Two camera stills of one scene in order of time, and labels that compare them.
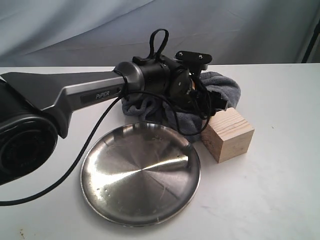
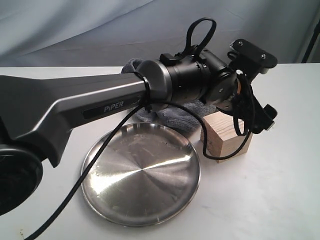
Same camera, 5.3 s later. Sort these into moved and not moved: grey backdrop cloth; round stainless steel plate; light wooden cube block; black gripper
Moved: black gripper
Not moved: light wooden cube block; grey backdrop cloth; round stainless steel plate
